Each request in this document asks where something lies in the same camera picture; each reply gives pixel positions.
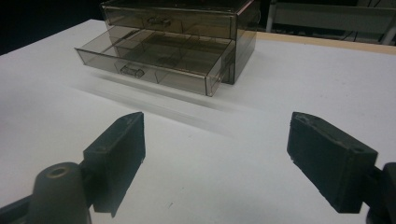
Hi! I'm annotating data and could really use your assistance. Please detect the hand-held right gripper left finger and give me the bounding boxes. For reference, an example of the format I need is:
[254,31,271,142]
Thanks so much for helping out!
[81,111,147,218]

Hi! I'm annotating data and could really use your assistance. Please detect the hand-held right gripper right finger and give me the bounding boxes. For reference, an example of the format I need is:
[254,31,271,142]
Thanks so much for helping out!
[286,111,379,215]

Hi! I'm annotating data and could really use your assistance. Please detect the smoky transparent drawer cabinet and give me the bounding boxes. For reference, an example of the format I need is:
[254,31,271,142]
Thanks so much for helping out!
[100,0,262,86]

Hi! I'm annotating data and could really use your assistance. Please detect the smoky transparent closed drawer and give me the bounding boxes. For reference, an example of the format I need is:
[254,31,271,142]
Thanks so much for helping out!
[102,5,237,41]

